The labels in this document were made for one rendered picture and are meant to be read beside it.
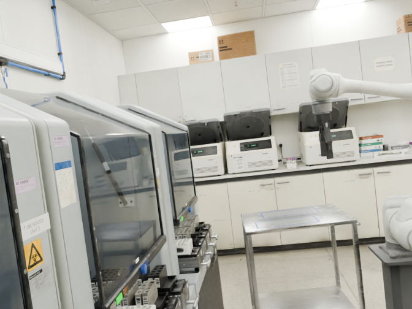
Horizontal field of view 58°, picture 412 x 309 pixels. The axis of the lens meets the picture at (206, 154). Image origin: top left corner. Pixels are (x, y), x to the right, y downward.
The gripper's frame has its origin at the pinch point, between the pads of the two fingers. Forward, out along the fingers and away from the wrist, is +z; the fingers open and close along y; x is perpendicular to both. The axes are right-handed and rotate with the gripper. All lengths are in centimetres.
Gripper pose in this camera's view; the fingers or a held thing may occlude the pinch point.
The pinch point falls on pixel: (327, 155)
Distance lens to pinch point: 188.7
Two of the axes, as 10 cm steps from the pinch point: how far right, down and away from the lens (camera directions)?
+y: 1.2, -0.7, 9.9
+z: 1.2, 9.9, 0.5
